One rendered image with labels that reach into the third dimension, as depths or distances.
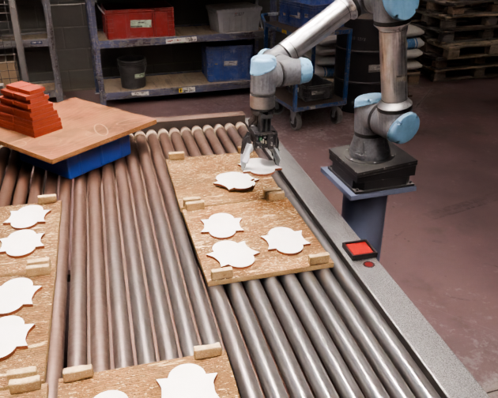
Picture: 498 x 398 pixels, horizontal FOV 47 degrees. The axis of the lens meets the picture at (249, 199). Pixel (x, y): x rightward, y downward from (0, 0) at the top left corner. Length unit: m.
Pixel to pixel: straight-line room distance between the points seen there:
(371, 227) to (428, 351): 0.97
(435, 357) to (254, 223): 0.68
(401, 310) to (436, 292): 1.72
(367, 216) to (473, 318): 1.03
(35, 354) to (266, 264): 0.62
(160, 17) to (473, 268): 3.80
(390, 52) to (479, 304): 1.65
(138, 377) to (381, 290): 0.66
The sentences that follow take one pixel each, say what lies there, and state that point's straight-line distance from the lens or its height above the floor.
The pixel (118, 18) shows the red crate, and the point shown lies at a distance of 5.83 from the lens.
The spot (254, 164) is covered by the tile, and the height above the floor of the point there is 1.06.
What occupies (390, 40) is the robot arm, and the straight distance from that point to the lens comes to 1.92.
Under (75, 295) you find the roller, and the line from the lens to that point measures 1.54.
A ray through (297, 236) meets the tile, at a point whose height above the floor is 0.94.
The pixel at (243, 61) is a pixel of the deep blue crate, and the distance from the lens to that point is 6.19.
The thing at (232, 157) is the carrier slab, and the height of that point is 0.94.
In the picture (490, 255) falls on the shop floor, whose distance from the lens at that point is 3.62.
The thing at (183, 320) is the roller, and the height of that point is 0.92.
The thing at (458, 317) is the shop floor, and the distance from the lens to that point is 3.06.
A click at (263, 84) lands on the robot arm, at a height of 1.34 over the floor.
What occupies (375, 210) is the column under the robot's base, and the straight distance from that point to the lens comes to 2.25.
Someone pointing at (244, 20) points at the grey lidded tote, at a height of 0.75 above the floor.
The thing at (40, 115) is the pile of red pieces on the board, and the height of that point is 1.11.
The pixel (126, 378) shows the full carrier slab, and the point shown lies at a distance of 1.26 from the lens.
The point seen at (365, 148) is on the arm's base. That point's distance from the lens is 2.15.
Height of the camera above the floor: 1.80
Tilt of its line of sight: 27 degrees down
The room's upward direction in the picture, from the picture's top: straight up
